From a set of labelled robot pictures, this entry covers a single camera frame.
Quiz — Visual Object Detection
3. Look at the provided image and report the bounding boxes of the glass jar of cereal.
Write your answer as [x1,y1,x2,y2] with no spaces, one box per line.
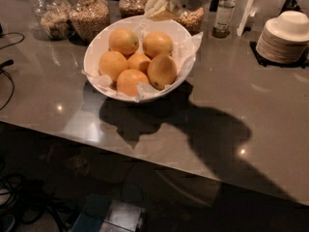
[176,8,205,35]

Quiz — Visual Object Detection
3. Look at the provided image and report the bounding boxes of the glass jar far left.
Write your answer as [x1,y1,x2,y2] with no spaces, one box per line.
[32,0,75,40]

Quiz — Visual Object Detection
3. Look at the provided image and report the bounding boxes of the stack of white plates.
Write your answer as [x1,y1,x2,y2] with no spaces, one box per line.
[256,11,309,64]

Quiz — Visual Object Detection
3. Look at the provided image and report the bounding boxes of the white card stand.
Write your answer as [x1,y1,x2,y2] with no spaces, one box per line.
[237,0,256,37]

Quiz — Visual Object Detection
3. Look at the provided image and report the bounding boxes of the black plug with cable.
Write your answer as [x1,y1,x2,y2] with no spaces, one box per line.
[0,59,15,110]

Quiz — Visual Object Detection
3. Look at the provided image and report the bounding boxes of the white paper bowl liner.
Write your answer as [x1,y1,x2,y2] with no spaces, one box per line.
[80,17,205,102]

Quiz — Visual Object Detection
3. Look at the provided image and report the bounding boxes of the black cables on floor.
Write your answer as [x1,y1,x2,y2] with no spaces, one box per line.
[0,158,81,232]

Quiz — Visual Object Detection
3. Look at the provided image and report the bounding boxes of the glass jar of granola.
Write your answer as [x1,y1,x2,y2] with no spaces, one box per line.
[118,0,148,18]

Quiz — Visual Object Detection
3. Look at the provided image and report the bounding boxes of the small orange in middle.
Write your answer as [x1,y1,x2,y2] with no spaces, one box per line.
[127,52,151,73]

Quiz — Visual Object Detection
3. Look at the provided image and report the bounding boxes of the white ceramic bowl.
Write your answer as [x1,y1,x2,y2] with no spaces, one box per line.
[82,14,194,103]

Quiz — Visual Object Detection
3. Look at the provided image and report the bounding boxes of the glass jar of nuts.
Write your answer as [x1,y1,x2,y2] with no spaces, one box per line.
[70,0,110,44]

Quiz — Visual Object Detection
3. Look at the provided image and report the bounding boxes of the metal box on floor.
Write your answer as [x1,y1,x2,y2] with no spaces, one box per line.
[70,194,146,232]

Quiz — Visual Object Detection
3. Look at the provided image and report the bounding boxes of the black cable on table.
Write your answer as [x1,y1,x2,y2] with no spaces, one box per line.
[0,32,26,51]

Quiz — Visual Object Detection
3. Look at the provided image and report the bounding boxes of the black mat under plates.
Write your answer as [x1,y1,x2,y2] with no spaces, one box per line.
[249,42,309,69]

